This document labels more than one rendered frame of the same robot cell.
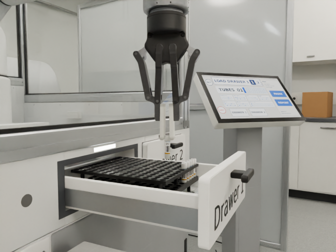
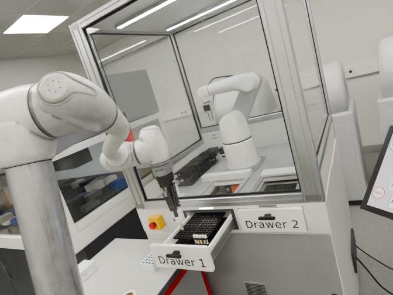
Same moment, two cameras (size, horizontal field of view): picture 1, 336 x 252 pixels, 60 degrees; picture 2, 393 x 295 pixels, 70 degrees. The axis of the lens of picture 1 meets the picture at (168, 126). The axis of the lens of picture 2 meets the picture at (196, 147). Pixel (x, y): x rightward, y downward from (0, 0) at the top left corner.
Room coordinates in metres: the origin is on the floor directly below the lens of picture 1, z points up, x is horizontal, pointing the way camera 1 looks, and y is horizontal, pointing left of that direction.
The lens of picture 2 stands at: (0.87, -1.14, 1.52)
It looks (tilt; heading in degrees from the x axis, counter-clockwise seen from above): 12 degrees down; 97
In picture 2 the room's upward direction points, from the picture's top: 17 degrees counter-clockwise
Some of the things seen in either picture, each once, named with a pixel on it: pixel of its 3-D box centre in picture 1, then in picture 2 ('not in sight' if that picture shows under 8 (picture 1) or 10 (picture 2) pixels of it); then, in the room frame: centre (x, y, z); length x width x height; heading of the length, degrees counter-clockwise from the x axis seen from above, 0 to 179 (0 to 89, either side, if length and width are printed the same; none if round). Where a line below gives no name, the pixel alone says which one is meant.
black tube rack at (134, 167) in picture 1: (137, 180); (202, 230); (0.64, 0.07, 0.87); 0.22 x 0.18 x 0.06; 65
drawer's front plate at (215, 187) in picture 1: (227, 189); (181, 256); (0.55, -0.11, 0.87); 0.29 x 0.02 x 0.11; 155
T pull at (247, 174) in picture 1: (241, 174); (175, 254); (0.54, -0.14, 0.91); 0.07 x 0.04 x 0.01; 155
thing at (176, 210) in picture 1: (134, 182); (203, 230); (0.64, 0.07, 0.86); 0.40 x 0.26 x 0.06; 65
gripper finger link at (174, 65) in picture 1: (174, 75); (171, 198); (0.57, -0.01, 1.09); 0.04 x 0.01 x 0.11; 174
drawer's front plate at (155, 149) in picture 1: (166, 154); (270, 219); (0.96, 0.00, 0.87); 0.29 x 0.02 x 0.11; 155
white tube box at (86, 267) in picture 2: not in sight; (81, 272); (-0.04, 0.09, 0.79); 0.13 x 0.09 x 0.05; 64
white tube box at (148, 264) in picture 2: not in sight; (155, 259); (0.37, 0.06, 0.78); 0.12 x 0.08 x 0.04; 63
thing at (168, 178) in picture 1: (180, 172); (190, 237); (0.59, -0.03, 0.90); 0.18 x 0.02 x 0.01; 155
